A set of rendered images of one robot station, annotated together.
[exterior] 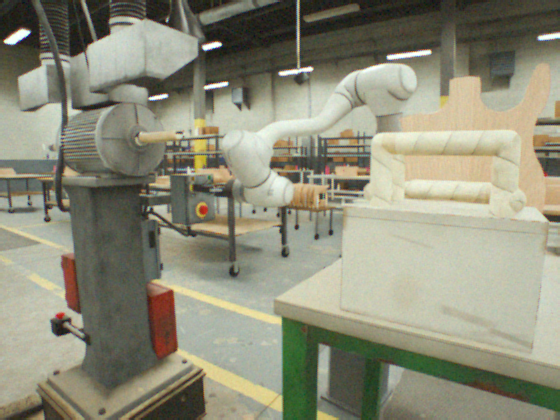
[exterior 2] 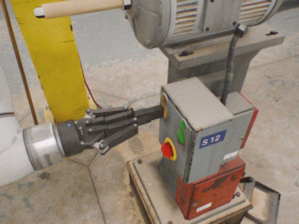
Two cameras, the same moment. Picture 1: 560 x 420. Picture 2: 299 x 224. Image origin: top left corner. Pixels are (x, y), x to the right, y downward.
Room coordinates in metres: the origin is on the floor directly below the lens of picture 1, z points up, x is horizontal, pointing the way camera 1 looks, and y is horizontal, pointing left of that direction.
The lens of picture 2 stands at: (1.50, 0.00, 1.49)
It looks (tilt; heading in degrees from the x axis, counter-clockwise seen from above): 44 degrees down; 125
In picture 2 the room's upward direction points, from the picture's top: straight up
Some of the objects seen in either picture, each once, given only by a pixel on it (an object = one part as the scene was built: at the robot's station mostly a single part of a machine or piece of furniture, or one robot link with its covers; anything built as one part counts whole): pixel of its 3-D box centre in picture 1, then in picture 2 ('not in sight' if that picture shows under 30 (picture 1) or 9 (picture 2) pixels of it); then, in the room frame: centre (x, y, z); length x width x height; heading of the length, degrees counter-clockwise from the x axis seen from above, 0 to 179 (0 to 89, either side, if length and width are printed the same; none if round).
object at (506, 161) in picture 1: (504, 179); not in sight; (0.40, -0.28, 1.15); 0.03 x 0.03 x 0.09
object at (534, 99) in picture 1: (529, 90); not in sight; (0.68, -0.52, 1.33); 0.07 x 0.04 x 0.10; 57
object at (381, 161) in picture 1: (381, 175); not in sight; (0.49, -0.14, 1.15); 0.03 x 0.03 x 0.09
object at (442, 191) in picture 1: (450, 191); not in sight; (0.58, -0.29, 1.12); 0.20 x 0.03 x 0.03; 57
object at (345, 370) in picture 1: (360, 333); not in sight; (1.44, -0.34, 0.35); 0.28 x 0.28 x 0.70; 51
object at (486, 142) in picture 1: (439, 143); not in sight; (0.45, -0.21, 1.20); 0.20 x 0.03 x 0.03; 57
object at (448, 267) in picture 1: (437, 260); not in sight; (0.48, -0.23, 1.02); 0.27 x 0.15 x 0.17; 58
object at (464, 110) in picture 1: (462, 164); not in sight; (0.75, -0.41, 1.17); 0.35 x 0.04 x 0.40; 57
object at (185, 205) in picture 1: (178, 204); (206, 124); (1.36, 0.48, 0.99); 0.24 x 0.21 x 0.26; 58
